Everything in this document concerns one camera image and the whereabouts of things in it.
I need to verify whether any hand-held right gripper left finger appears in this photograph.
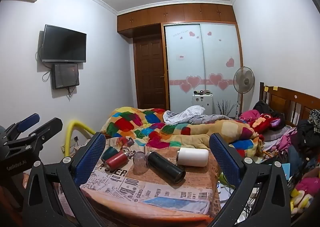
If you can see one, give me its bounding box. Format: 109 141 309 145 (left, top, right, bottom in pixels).
21 133 107 227

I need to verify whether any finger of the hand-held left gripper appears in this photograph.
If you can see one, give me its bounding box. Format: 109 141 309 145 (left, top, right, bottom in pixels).
4 113 41 140
5 117 63 154

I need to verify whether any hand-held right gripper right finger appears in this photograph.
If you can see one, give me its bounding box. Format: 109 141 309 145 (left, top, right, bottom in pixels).
209 133 292 227

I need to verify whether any green cup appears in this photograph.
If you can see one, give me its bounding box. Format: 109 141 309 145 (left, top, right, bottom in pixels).
101 146 120 162

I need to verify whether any red cup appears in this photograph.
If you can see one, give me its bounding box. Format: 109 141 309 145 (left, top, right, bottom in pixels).
106 150 130 170

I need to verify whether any white cup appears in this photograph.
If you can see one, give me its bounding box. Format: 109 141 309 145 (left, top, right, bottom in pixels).
176 147 209 168

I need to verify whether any clear glass cup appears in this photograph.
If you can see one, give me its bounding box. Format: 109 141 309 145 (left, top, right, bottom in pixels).
132 151 148 175

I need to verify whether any black cup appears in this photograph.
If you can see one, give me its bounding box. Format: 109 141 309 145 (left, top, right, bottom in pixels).
147 151 186 184

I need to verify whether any yellow foam tube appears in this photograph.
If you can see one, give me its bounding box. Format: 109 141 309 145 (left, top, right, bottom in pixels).
64 120 97 159

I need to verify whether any pink clothing pile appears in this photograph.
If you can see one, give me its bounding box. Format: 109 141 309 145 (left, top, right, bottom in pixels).
239 110 261 123

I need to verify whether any bundle of dry twigs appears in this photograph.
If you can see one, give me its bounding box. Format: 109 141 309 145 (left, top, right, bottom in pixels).
216 100 238 118

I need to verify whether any red plush toy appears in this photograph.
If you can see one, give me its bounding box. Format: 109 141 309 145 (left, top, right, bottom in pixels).
249 113 285 135

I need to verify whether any grey checked cloth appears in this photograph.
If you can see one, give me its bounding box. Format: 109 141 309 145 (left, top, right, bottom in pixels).
163 105 233 125

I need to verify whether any colourful patchwork blanket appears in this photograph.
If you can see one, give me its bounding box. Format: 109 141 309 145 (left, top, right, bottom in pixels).
100 107 263 158

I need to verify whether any small white cabinet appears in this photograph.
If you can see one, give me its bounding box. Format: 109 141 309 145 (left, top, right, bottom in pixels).
192 93 214 115

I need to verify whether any black bag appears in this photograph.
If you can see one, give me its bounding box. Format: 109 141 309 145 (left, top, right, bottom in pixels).
253 100 268 113

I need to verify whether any newspaper print tablecloth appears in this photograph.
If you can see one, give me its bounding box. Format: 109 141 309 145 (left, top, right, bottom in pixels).
80 137 222 220

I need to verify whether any brown wooden headboard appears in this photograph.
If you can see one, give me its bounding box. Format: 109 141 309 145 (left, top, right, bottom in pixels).
259 82 320 128

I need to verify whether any white standing fan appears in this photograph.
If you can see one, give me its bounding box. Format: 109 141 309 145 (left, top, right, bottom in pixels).
233 66 255 116

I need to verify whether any yellow plush toy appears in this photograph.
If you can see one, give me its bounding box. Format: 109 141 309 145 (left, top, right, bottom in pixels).
290 187 313 215

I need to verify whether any black clothing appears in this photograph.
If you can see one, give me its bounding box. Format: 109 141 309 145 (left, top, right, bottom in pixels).
296 117 320 148

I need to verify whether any white sliding door wardrobe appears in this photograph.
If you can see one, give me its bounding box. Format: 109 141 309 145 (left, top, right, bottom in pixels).
164 23 243 116

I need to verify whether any brown wooden door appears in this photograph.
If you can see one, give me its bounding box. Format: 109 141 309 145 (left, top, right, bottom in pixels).
133 37 167 111

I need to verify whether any brown overhead cabinet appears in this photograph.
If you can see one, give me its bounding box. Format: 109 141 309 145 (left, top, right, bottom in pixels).
117 3 237 38

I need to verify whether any black television cable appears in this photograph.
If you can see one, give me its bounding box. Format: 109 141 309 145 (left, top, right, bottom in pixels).
35 31 53 82

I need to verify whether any small black wall monitor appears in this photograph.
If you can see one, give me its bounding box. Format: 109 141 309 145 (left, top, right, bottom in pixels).
51 63 80 90

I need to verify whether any black wall television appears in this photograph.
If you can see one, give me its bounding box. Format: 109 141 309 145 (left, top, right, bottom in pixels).
41 24 87 63

